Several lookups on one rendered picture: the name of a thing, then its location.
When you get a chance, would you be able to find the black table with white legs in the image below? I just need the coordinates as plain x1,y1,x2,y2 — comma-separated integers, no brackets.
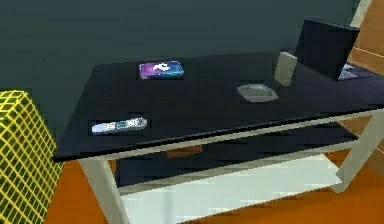
52,53,384,224

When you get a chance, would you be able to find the grey shallow dish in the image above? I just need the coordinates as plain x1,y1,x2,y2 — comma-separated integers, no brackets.
236,83,280,104

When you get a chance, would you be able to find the white remote control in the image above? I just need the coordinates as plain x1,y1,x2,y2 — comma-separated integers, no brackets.
91,116,148,136

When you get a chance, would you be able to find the cream box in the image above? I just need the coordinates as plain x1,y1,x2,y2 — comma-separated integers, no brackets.
273,51,299,87

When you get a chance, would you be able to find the black laptop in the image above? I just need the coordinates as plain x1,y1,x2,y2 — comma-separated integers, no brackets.
294,17,374,82

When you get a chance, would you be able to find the yellow mesh bin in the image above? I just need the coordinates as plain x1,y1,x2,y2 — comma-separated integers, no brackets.
0,89,65,224

